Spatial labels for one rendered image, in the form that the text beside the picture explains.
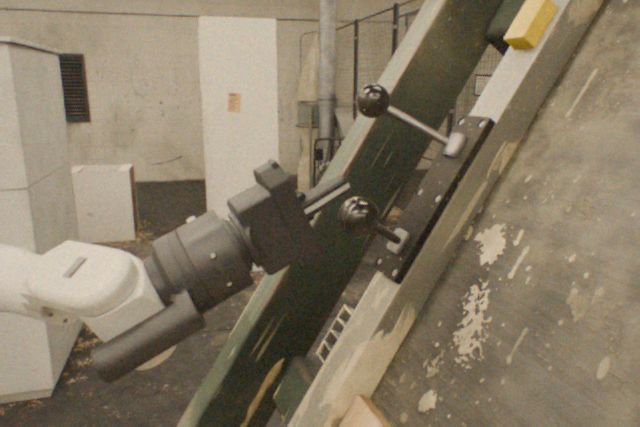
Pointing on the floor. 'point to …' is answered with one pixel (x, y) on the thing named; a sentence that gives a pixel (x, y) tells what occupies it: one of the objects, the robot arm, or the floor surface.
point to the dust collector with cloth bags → (317, 124)
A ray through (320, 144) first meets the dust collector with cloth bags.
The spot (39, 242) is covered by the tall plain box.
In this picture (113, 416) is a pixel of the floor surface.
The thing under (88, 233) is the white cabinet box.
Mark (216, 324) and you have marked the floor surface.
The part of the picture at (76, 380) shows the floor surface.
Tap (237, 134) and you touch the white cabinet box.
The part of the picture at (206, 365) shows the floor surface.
